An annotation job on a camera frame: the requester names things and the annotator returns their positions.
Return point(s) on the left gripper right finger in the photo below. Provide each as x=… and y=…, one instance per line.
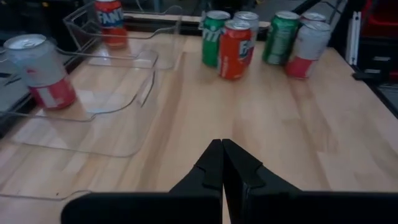
x=264, y=205

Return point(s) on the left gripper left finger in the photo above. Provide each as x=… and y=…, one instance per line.
x=186, y=205

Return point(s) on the clear plastic bin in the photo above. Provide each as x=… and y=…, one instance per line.
x=31, y=196
x=93, y=137
x=133, y=59

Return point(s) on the green Sprite can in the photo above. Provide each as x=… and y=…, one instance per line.
x=280, y=37
x=211, y=40

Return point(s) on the red storage crate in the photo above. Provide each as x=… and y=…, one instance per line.
x=381, y=18

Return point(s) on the white metal post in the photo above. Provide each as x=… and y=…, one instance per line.
x=354, y=37

